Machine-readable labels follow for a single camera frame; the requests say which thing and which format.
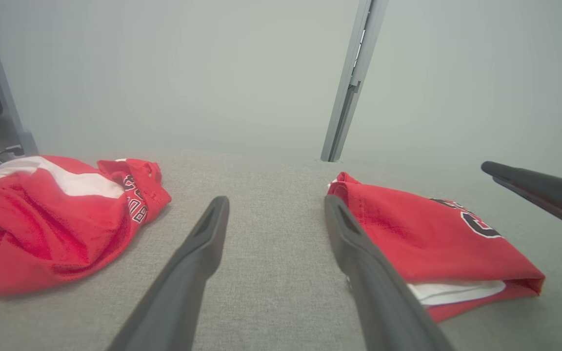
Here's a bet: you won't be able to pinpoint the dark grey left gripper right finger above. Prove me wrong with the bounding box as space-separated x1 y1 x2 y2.
324 195 455 351

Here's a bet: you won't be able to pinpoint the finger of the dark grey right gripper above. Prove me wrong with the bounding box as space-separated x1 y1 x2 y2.
481 160 562 231

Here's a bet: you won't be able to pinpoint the red shirt white striped sleeves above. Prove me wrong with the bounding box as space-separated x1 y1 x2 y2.
326 171 546 323

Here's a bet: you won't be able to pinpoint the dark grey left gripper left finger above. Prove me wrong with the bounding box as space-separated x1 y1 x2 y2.
108 196 231 351

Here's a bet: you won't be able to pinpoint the red shirt with white band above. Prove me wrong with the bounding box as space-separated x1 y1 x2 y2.
0 155 172 298

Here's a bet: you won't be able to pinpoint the grey double partition post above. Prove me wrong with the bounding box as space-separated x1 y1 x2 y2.
320 0 390 163

